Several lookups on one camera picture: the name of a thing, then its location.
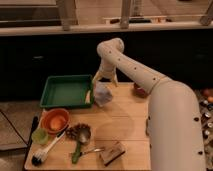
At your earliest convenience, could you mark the orange bowl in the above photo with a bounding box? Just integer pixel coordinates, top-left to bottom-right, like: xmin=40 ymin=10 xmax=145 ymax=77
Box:
xmin=41 ymin=108 xmax=70 ymax=134

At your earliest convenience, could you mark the wooden block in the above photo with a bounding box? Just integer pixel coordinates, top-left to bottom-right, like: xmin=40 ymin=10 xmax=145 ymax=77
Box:
xmin=100 ymin=142 xmax=125 ymax=166

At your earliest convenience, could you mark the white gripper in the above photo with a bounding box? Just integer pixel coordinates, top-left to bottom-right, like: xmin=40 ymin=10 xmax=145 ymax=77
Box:
xmin=92 ymin=59 xmax=118 ymax=87

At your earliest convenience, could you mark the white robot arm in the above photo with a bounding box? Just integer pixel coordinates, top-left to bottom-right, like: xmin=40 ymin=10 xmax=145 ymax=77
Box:
xmin=95 ymin=38 xmax=206 ymax=171

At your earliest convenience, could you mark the metal spoon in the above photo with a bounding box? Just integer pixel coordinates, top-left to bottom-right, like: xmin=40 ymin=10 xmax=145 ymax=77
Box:
xmin=69 ymin=147 xmax=105 ymax=158

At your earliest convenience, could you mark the light blue towel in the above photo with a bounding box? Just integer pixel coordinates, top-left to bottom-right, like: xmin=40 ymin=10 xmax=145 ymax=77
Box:
xmin=94 ymin=82 xmax=113 ymax=107

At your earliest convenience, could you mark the green paper cup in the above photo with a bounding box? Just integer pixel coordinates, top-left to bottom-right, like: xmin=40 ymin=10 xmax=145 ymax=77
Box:
xmin=31 ymin=128 xmax=49 ymax=145

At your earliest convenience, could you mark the red object behind arm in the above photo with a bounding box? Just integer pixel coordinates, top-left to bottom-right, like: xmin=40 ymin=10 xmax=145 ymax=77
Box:
xmin=134 ymin=84 xmax=148 ymax=98

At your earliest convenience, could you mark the green handled metal scoop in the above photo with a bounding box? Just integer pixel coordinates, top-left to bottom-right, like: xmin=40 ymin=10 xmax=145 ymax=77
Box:
xmin=71 ymin=128 xmax=91 ymax=164

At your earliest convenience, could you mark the green plastic tray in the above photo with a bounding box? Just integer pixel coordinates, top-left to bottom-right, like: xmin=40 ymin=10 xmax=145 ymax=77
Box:
xmin=40 ymin=75 xmax=94 ymax=109

